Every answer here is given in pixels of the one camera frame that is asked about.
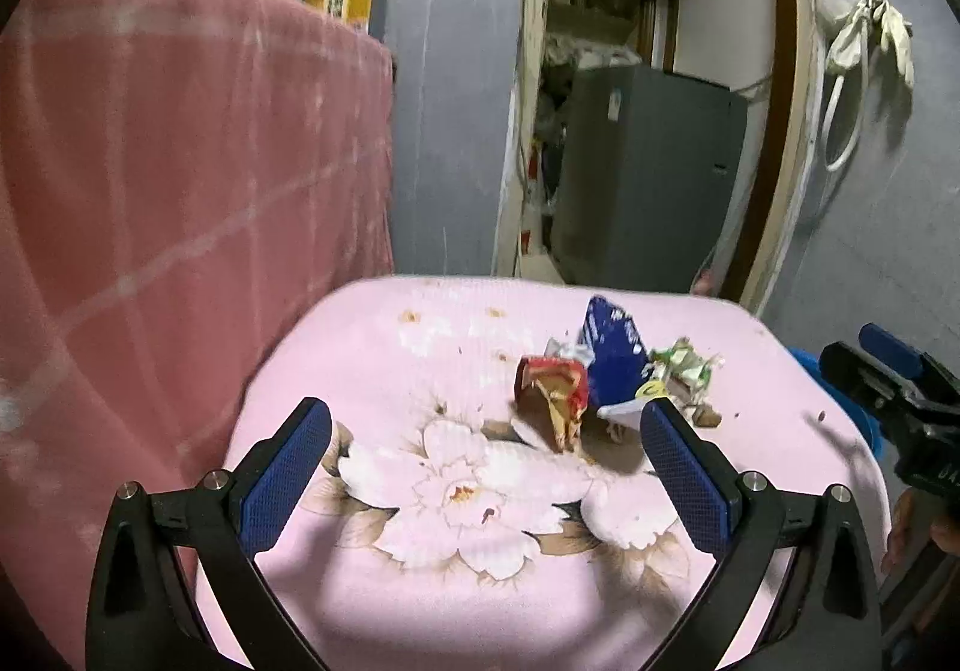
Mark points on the white door frame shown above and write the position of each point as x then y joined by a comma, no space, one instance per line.
799,116

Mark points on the red yellow snack wrapper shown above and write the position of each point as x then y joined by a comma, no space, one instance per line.
551,386

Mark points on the person's right hand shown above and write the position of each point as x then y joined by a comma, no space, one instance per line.
904,528

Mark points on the green white snack wrapper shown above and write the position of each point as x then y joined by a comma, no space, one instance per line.
686,367

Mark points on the pink plaid cloth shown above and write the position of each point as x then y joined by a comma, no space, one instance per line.
187,153

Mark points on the white rubber gloves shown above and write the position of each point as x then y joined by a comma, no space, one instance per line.
874,29

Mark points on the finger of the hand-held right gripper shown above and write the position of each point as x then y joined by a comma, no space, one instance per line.
891,348
851,371

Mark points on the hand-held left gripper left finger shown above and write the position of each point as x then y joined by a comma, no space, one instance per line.
289,476

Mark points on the blue plastic bucket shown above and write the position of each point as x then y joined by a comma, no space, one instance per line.
806,362

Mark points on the blue snack wrapper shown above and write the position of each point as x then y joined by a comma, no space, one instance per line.
611,348

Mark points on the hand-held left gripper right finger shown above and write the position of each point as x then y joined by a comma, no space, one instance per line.
686,483

